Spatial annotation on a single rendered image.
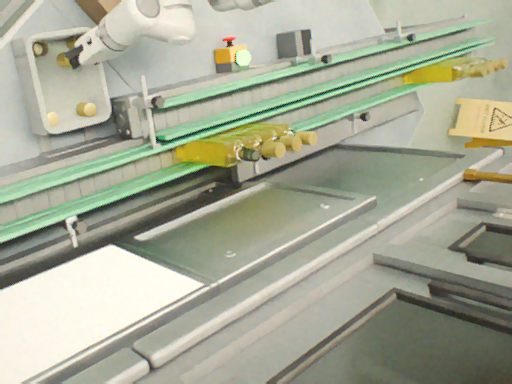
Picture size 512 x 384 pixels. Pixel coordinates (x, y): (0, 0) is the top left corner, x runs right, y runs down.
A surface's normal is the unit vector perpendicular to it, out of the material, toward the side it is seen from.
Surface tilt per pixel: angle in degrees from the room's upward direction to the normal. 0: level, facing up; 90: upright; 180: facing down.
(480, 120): 77
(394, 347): 90
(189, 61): 0
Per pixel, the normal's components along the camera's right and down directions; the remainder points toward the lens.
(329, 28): 0.62, 0.07
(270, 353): -0.16, -0.96
